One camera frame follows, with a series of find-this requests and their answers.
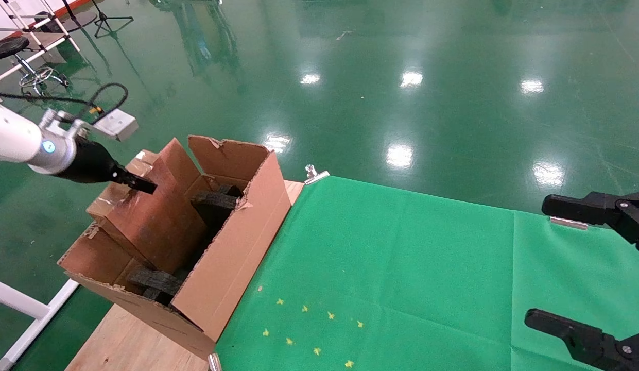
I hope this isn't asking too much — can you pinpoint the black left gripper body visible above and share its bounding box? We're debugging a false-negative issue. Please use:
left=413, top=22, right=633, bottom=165
left=54, top=138, right=120, bottom=185

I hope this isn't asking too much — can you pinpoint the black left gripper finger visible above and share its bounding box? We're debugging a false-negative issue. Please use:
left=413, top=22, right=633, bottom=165
left=113, top=176, right=157, bottom=195
left=115, top=169, right=158, bottom=190

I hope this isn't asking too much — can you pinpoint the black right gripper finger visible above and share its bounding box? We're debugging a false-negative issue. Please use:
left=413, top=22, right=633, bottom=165
left=541, top=191, right=639, bottom=258
left=524, top=309, right=639, bottom=371

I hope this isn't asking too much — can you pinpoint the small brown taped cardboard box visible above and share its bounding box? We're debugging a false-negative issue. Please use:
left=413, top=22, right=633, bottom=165
left=86, top=138, right=206, bottom=274

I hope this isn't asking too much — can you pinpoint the large open cardboard carton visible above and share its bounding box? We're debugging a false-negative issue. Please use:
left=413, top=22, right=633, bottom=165
left=58, top=135, right=292, bottom=360

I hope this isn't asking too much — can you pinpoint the black foam insert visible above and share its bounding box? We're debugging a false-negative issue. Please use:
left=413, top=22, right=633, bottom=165
left=126, top=265, right=186, bottom=306
left=191, top=184, right=244, bottom=227

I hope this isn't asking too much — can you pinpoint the black round stool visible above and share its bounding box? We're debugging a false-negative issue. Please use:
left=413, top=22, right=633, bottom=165
left=0, top=35, right=72, bottom=101

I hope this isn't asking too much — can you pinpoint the green cloth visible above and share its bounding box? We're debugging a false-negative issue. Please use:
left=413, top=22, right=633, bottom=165
left=215, top=175, right=639, bottom=371

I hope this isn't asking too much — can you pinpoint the black tripod stand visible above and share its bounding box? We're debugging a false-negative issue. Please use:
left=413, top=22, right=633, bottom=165
left=90, top=0, right=135, bottom=39

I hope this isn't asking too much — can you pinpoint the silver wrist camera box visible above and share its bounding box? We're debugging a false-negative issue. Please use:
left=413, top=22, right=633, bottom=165
left=39, top=107, right=140, bottom=142

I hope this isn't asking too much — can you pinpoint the white pipe frame table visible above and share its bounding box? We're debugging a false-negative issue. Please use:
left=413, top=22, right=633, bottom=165
left=0, top=0, right=83, bottom=104

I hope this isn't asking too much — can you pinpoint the white floor frame bar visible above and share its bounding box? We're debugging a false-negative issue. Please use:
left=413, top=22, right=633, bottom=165
left=0, top=276, right=80, bottom=371

